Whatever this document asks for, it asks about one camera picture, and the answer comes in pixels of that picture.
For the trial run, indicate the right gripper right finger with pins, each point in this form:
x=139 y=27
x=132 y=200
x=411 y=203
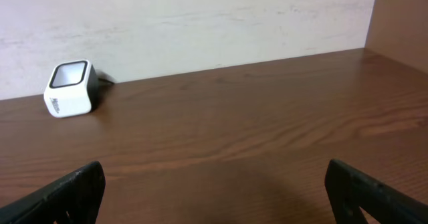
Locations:
x=352 y=192

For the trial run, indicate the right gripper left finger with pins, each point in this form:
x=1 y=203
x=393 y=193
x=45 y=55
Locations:
x=73 y=198

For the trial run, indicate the white barcode scanner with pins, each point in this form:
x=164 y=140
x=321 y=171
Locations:
x=72 y=90

